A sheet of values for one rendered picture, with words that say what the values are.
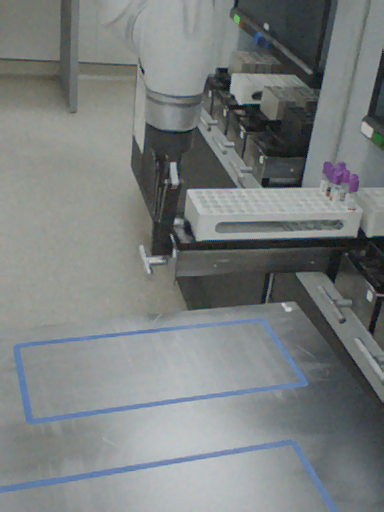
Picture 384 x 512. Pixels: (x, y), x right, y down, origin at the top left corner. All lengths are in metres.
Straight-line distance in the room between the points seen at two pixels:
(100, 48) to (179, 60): 3.69
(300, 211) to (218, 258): 0.17
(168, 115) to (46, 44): 3.64
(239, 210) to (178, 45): 0.31
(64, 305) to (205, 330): 1.53
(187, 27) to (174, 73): 0.07
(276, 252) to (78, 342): 0.44
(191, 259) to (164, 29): 0.37
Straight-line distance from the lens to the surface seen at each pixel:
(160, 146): 1.17
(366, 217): 1.36
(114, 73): 4.85
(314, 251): 1.31
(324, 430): 0.90
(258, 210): 1.27
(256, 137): 1.73
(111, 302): 2.54
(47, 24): 4.74
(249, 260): 1.27
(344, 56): 1.53
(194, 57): 1.12
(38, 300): 2.54
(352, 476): 0.86
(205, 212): 1.24
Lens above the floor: 1.40
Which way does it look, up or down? 29 degrees down
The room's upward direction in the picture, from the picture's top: 7 degrees clockwise
